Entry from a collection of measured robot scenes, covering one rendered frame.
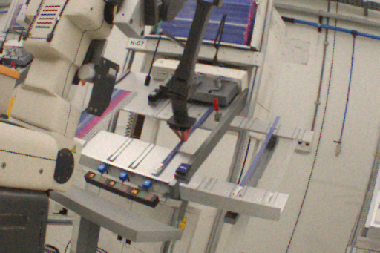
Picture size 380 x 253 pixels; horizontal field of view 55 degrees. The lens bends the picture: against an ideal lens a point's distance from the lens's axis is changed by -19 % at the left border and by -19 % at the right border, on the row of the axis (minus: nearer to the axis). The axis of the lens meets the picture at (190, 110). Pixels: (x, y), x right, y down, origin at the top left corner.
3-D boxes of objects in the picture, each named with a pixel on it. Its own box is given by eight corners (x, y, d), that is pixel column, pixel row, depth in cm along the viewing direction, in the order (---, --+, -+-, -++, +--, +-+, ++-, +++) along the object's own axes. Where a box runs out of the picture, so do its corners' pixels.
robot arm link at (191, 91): (167, 80, 162) (188, 88, 160) (182, 66, 171) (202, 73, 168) (165, 106, 170) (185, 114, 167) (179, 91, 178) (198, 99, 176)
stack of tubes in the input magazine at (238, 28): (245, 45, 202) (254, -2, 204) (154, 35, 224) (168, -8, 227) (253, 53, 213) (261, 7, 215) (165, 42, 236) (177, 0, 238)
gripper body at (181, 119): (174, 117, 178) (172, 101, 174) (197, 122, 173) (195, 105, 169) (166, 125, 173) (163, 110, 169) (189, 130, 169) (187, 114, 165)
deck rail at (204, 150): (175, 197, 157) (173, 185, 153) (171, 196, 158) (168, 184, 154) (249, 99, 208) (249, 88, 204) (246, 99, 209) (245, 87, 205)
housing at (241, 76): (243, 104, 206) (241, 79, 199) (154, 89, 228) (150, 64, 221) (249, 96, 212) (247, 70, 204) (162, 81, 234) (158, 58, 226)
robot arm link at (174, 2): (203, -36, 150) (228, -31, 147) (199, -8, 158) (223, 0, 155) (138, -6, 117) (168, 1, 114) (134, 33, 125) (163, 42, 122)
